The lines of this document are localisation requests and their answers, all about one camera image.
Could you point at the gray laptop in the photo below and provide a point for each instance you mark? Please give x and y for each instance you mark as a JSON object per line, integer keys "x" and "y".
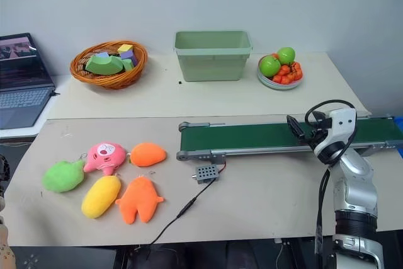
{"x": 25, "y": 99}

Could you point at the pink plush toy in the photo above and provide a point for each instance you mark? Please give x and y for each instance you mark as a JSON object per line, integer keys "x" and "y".
{"x": 105, "y": 155}

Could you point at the small orange fruit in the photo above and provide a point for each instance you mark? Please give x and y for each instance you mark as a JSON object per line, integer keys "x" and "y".
{"x": 286, "y": 79}
{"x": 285, "y": 69}
{"x": 297, "y": 74}
{"x": 274, "y": 56}
{"x": 296, "y": 66}
{"x": 277, "y": 78}

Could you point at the white fruit plate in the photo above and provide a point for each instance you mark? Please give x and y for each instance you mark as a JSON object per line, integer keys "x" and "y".
{"x": 280, "y": 85}

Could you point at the green conveyor belt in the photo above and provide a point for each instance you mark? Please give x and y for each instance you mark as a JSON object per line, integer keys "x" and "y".
{"x": 245, "y": 136}

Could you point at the purple foam block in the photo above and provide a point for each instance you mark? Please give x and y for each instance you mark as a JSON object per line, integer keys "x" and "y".
{"x": 132, "y": 58}

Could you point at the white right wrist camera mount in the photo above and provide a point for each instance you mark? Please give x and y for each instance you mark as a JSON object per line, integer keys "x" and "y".
{"x": 343, "y": 124}

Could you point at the orange plush toy figure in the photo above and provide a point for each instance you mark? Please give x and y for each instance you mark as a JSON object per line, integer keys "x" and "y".
{"x": 140, "y": 201}

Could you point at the gray perforated control box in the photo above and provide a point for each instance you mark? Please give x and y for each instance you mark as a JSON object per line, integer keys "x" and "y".
{"x": 205, "y": 173}

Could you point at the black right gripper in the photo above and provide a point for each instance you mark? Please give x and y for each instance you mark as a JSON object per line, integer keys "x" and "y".
{"x": 317, "y": 135}

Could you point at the orange oval plush toy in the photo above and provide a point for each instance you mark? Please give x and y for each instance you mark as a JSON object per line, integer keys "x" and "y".
{"x": 148, "y": 155}

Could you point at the green arch foam block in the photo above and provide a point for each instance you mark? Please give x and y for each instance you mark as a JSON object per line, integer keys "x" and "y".
{"x": 101, "y": 65}

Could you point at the small green foam block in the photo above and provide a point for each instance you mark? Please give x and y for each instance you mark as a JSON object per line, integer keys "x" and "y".
{"x": 129, "y": 65}

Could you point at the green plush toy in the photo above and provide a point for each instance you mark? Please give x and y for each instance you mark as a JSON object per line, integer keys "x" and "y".
{"x": 63, "y": 177}

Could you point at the green apple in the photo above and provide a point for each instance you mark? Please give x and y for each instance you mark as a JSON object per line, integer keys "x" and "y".
{"x": 269, "y": 65}
{"x": 286, "y": 55}

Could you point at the pale green plastic bin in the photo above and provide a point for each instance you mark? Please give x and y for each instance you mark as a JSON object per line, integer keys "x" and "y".
{"x": 211, "y": 61}

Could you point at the yellow plush toy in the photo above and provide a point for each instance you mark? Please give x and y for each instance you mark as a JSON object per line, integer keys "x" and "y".
{"x": 100, "y": 198}

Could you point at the blue foam block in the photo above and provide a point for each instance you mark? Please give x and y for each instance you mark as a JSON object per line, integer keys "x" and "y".
{"x": 103, "y": 55}

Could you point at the beige patterned object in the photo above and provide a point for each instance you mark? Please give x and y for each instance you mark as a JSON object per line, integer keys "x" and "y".
{"x": 4, "y": 243}

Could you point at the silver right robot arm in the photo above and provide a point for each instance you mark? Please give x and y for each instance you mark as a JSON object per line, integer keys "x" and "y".
{"x": 355, "y": 187}

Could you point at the orange wicker basket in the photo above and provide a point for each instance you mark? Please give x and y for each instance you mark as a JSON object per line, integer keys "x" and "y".
{"x": 105, "y": 82}

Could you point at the yellow foam cube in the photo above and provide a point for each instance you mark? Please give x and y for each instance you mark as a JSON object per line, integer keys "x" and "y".
{"x": 126, "y": 48}

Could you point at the dark gray rounded object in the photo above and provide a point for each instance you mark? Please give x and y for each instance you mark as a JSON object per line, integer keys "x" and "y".
{"x": 3, "y": 169}

